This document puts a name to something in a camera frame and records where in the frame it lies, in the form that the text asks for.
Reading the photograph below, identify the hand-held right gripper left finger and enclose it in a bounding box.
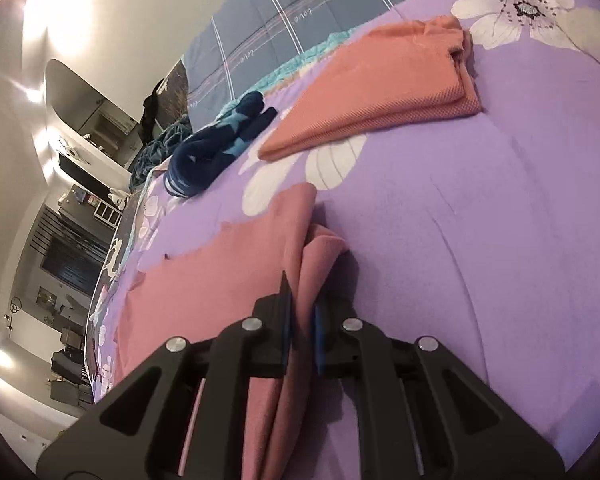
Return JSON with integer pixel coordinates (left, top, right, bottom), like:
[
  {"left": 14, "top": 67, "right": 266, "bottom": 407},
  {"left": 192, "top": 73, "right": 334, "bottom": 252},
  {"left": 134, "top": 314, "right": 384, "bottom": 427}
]
[{"left": 36, "top": 270, "right": 296, "bottom": 480}]

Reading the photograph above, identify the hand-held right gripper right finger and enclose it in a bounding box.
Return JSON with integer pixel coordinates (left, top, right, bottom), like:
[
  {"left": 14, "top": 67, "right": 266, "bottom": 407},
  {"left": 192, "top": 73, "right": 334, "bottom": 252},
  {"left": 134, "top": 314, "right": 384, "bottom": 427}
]
[{"left": 312, "top": 300, "right": 566, "bottom": 480}]

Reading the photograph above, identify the pink plain garment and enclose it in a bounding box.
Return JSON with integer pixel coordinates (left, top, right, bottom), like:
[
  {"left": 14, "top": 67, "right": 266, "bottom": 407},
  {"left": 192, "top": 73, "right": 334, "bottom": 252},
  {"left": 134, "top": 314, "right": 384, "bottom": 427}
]
[{"left": 115, "top": 182, "right": 351, "bottom": 480}]

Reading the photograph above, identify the pink turtleneck shirt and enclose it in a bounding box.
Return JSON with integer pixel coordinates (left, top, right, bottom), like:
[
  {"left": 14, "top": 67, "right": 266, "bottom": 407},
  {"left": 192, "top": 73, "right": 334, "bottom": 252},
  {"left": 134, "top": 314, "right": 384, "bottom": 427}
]
[{"left": 257, "top": 14, "right": 481, "bottom": 162}]

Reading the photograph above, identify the purple floral blanket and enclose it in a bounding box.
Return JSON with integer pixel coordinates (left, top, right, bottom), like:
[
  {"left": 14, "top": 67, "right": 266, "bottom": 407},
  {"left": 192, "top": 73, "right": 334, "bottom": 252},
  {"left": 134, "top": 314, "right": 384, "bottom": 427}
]
[{"left": 82, "top": 0, "right": 600, "bottom": 471}]

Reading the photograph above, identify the navy star-print folded garment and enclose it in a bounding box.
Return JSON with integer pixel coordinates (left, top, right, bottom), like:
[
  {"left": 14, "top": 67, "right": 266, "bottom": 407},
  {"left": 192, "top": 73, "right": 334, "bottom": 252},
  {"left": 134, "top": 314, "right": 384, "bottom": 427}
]
[{"left": 164, "top": 91, "right": 278, "bottom": 200}]

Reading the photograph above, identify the white ladder rack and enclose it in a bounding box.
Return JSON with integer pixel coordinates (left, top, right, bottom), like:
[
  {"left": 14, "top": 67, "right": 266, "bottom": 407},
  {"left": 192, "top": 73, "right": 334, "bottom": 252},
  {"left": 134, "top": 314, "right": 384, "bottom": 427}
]
[{"left": 94, "top": 199, "right": 126, "bottom": 226}]

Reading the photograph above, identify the teal fuzzy blanket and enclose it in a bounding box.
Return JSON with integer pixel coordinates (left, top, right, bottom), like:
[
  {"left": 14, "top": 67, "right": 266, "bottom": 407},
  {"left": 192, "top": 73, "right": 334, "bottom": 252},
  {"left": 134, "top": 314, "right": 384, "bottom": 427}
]
[{"left": 129, "top": 115, "right": 193, "bottom": 191}]

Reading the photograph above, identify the dark chair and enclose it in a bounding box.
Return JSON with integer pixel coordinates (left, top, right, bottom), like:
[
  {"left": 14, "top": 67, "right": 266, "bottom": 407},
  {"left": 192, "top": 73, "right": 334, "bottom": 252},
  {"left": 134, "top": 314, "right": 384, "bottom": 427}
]
[{"left": 50, "top": 350, "right": 88, "bottom": 386}]

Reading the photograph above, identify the dark counter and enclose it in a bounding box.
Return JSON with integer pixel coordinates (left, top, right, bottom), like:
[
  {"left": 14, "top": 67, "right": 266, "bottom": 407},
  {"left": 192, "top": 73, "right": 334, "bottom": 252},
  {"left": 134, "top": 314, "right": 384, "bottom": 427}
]
[{"left": 59, "top": 155, "right": 132, "bottom": 195}]

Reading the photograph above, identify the black garment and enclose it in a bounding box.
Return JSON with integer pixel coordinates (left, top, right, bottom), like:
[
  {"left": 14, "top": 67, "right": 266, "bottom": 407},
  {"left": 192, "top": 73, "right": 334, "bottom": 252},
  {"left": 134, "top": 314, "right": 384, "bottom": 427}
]
[{"left": 139, "top": 77, "right": 168, "bottom": 143}]

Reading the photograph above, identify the blue plaid quilt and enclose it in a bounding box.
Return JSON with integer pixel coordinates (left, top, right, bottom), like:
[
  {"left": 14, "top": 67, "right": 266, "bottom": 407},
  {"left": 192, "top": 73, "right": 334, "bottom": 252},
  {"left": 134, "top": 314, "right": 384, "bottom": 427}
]
[{"left": 182, "top": 0, "right": 526, "bottom": 111}]

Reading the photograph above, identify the mirrored wall cabinet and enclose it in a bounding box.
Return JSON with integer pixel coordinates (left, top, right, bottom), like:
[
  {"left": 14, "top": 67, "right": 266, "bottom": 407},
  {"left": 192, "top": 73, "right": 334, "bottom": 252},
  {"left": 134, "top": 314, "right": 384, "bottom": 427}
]
[{"left": 84, "top": 109, "right": 141, "bottom": 155}]

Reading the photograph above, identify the white wall decoration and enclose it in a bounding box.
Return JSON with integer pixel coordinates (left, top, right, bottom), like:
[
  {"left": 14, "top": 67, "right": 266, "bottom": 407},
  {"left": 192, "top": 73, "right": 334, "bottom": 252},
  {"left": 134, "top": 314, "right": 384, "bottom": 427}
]
[{"left": 57, "top": 137, "right": 84, "bottom": 162}]

